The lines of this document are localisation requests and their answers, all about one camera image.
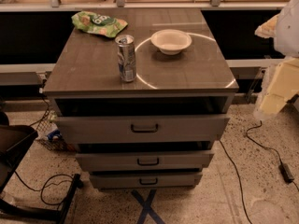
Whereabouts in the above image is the grey drawer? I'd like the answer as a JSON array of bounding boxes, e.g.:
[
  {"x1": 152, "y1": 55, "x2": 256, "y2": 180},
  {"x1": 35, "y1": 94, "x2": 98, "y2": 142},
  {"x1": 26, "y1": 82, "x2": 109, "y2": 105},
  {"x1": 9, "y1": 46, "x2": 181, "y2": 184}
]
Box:
[
  {"x1": 90, "y1": 172, "x2": 202, "y2": 189},
  {"x1": 56, "y1": 114, "x2": 229, "y2": 144},
  {"x1": 76, "y1": 150, "x2": 214, "y2": 172}
]

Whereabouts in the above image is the wire basket with items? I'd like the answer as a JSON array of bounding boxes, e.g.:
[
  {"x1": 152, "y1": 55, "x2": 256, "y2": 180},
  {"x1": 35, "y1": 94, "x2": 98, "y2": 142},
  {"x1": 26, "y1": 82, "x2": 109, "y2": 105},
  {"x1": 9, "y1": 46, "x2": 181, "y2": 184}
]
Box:
[{"x1": 36, "y1": 111, "x2": 75, "y2": 152}]

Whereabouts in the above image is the grey drawer cabinet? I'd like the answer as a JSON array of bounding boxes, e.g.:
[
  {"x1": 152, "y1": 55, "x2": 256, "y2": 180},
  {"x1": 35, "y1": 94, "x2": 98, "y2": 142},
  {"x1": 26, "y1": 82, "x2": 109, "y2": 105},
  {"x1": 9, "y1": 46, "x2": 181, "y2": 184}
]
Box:
[{"x1": 43, "y1": 7, "x2": 240, "y2": 190}]

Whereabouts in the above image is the white bowl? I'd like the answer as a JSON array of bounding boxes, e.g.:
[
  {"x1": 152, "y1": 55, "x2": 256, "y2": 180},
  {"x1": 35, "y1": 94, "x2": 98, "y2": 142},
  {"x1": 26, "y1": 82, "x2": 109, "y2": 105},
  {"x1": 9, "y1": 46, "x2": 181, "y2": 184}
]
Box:
[{"x1": 150, "y1": 29, "x2": 192, "y2": 55}]

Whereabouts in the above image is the black power adapter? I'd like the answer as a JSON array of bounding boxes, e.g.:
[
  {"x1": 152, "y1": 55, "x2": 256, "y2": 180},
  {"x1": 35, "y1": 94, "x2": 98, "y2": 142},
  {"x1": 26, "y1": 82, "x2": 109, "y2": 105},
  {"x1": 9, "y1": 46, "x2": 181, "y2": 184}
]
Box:
[{"x1": 279, "y1": 162, "x2": 294, "y2": 183}]

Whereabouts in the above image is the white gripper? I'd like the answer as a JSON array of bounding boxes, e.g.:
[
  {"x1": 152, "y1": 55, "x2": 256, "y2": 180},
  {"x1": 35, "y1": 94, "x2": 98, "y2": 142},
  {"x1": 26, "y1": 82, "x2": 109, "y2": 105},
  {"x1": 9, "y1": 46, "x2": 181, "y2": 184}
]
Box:
[{"x1": 253, "y1": 0, "x2": 299, "y2": 119}]

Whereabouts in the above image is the middle grey drawer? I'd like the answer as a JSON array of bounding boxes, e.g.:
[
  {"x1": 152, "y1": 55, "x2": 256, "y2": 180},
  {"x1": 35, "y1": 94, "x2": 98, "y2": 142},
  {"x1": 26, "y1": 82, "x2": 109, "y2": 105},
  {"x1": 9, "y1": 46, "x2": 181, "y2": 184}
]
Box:
[{"x1": 76, "y1": 150, "x2": 214, "y2": 172}]

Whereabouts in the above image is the blue tape cross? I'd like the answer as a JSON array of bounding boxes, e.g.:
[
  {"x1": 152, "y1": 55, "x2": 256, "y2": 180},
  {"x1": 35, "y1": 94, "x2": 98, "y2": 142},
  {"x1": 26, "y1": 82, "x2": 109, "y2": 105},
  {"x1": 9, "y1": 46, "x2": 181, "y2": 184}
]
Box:
[{"x1": 131, "y1": 189, "x2": 165, "y2": 224}]

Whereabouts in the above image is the top grey drawer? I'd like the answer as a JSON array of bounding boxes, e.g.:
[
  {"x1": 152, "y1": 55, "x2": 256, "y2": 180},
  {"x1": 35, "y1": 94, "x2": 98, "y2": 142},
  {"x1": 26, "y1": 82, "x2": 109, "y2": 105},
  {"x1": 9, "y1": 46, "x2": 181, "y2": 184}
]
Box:
[{"x1": 56, "y1": 114, "x2": 229, "y2": 144}]

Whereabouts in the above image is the bottom grey drawer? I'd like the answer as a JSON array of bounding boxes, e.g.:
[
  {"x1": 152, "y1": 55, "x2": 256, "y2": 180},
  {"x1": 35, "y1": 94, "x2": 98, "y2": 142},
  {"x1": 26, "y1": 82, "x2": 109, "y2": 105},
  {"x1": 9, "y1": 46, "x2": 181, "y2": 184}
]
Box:
[{"x1": 90, "y1": 172, "x2": 202, "y2": 189}]

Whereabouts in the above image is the black floor cable right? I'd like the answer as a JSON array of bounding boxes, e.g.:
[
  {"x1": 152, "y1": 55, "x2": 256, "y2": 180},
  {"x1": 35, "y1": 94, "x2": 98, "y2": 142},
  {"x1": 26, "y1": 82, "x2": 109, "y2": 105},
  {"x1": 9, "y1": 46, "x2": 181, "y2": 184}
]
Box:
[{"x1": 245, "y1": 119, "x2": 299, "y2": 193}]

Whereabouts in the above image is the black floor cable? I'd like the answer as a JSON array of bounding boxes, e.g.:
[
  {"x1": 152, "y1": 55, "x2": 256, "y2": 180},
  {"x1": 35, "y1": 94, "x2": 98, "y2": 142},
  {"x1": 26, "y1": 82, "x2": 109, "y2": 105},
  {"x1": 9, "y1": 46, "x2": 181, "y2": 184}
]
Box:
[
  {"x1": 245, "y1": 119, "x2": 299, "y2": 193},
  {"x1": 13, "y1": 170, "x2": 76, "y2": 207}
]

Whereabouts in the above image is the black cable centre floor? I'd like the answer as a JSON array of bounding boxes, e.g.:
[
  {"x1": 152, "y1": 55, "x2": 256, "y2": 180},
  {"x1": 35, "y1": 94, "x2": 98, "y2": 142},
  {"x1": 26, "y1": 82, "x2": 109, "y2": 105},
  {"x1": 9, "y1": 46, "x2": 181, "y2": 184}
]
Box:
[{"x1": 219, "y1": 139, "x2": 254, "y2": 224}]

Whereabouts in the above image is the silver redbull can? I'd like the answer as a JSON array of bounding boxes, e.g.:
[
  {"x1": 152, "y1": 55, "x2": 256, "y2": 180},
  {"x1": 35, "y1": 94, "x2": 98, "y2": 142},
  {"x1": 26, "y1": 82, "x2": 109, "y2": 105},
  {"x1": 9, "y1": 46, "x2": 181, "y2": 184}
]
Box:
[{"x1": 115, "y1": 35, "x2": 136, "y2": 82}]

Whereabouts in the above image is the black chair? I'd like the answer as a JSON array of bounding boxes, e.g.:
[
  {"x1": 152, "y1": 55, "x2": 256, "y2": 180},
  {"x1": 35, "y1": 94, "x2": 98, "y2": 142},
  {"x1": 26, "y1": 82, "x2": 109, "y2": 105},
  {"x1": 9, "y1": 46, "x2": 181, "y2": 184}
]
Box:
[{"x1": 0, "y1": 110, "x2": 84, "y2": 224}]

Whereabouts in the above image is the black floor cable left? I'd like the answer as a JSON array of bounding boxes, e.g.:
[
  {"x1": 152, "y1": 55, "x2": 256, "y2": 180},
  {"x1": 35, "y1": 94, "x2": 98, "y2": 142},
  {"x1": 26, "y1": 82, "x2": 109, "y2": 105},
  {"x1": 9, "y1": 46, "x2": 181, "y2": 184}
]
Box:
[{"x1": 13, "y1": 170, "x2": 76, "y2": 207}]

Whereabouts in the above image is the green rice chip bag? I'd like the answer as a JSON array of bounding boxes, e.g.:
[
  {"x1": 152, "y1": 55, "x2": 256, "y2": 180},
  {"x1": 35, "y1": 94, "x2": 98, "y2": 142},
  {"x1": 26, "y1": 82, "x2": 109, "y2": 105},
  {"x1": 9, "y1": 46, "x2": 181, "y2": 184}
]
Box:
[{"x1": 71, "y1": 11, "x2": 128, "y2": 38}]

